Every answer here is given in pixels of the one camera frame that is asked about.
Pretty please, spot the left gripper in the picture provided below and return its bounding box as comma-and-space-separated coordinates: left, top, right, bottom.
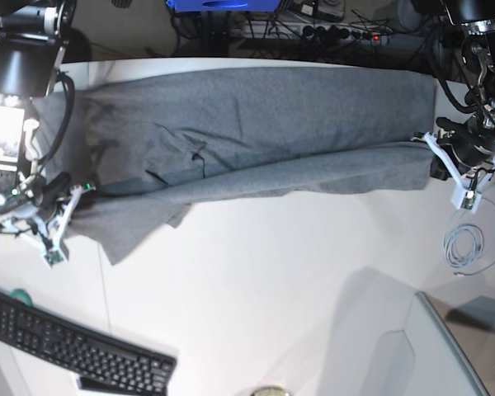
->
430, 117, 495, 181

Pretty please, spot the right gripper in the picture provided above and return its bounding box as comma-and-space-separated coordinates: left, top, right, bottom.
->
0, 172, 72, 222

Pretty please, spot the grey t-shirt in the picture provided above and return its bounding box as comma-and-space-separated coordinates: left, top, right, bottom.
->
45, 67, 435, 264

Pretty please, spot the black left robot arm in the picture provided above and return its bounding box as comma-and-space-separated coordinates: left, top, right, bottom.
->
411, 1, 495, 186

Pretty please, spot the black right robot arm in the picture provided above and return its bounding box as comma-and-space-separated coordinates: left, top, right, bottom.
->
0, 1, 76, 215

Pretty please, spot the green tape roll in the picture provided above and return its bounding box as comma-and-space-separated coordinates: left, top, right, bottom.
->
10, 289, 33, 307

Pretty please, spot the black keyboard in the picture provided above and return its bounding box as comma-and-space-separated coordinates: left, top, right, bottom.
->
0, 291, 177, 395

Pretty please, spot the black power strip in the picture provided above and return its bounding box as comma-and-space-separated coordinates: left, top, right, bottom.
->
233, 21, 392, 45

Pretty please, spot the grey monitor edge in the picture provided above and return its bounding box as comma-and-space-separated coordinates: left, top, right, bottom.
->
418, 292, 495, 395

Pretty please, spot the blue box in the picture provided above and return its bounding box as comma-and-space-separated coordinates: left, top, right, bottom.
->
166, 0, 280, 12

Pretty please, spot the round brass object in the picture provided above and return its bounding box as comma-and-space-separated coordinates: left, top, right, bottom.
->
250, 385, 291, 396

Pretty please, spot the light blue coiled cable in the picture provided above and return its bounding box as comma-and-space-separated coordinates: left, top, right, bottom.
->
441, 193, 495, 276

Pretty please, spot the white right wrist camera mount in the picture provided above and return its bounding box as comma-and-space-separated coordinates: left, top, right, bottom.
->
0, 183, 96, 267

